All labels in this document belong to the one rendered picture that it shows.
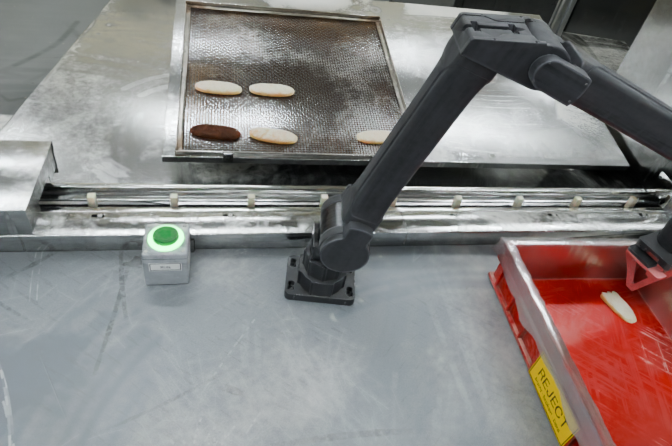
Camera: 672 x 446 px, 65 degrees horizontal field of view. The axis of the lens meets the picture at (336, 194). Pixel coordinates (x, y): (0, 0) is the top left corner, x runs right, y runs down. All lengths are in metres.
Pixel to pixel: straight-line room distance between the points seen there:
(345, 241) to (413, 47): 0.77
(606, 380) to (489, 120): 0.62
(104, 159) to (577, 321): 0.96
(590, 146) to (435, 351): 0.70
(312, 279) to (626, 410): 0.53
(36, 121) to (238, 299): 0.64
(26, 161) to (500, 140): 0.96
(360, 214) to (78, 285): 0.47
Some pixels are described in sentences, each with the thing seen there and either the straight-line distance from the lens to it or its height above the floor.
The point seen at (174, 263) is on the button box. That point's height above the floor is 0.88.
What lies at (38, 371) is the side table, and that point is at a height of 0.82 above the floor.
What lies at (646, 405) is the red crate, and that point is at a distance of 1.03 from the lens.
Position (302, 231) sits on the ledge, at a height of 0.86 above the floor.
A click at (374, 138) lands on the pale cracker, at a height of 0.91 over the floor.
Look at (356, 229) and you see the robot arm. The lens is 0.77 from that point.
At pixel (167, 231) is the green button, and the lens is 0.90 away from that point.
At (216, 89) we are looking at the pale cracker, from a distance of 1.19.
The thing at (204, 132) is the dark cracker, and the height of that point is 0.91.
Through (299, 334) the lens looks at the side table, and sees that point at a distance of 0.88.
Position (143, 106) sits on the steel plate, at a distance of 1.33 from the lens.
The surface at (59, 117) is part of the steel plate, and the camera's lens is 1.32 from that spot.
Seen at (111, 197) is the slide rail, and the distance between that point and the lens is 1.05.
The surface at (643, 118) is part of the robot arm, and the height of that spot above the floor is 1.24.
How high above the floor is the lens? 1.55
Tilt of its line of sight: 41 degrees down
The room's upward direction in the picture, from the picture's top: 12 degrees clockwise
